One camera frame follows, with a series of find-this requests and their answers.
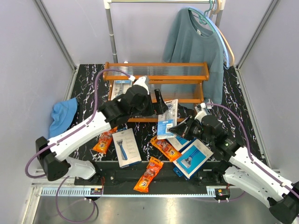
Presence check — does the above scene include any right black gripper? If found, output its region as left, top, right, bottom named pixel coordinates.
left=169, top=115, right=214, bottom=144

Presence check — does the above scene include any Gillette razor blister pack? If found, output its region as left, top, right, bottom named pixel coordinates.
left=157, top=99, right=178, bottom=140

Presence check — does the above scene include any orange bic razor bag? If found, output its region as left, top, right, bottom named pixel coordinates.
left=150, top=137, right=182, bottom=162
left=133, top=157, right=164, bottom=193
left=93, top=127, right=117, bottom=154

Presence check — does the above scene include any orange BIC razor bag front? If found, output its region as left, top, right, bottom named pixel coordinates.
left=133, top=157, right=164, bottom=193

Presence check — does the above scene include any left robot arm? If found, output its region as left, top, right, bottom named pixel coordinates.
left=36, top=85, right=167, bottom=185

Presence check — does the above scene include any orange wooden three-tier shelf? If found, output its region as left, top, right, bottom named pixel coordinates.
left=103, top=63, right=209, bottom=122

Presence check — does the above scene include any Gillette razor pack on shelf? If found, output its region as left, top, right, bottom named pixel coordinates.
left=110, top=80, right=132, bottom=100

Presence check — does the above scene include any blue razor box upper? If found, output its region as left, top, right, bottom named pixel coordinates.
left=166, top=136, right=191, bottom=152

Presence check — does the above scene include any blue razor box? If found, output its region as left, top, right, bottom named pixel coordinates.
left=173, top=140, right=213, bottom=180
left=166, top=136, right=191, bottom=152

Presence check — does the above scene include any blue razor box lower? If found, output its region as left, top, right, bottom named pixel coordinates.
left=173, top=140, right=213, bottom=180

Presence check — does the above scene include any white Harry's razor box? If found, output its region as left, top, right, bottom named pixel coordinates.
left=112, top=128, right=142, bottom=168

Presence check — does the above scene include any teal t-shirt on hanger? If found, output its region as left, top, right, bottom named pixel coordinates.
left=162, top=7, right=224, bottom=104

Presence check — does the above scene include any blue cloth hat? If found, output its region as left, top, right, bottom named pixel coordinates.
left=49, top=98, right=78, bottom=138

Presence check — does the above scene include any light blue clothes hanger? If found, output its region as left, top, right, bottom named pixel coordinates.
left=188, top=0, right=230, bottom=69

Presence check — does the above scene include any wooden clothes hanger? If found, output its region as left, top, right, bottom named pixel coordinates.
left=209, top=0, right=235, bottom=67

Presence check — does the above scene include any metal clothes rack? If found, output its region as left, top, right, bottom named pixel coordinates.
left=103, top=0, right=226, bottom=63

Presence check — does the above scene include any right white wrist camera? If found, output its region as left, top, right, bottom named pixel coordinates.
left=195, top=103, right=210, bottom=122

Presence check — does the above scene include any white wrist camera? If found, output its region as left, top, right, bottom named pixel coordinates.
left=133, top=76, right=150, bottom=95
left=195, top=103, right=210, bottom=122

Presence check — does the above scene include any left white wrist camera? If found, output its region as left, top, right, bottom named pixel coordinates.
left=133, top=76, right=150, bottom=95

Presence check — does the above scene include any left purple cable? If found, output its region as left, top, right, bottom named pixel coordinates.
left=25, top=69, right=137, bottom=222

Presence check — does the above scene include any purple cable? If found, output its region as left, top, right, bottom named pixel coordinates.
left=205, top=103, right=299, bottom=194
left=25, top=69, right=137, bottom=222

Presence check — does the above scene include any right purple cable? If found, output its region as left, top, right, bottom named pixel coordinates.
left=205, top=103, right=299, bottom=194

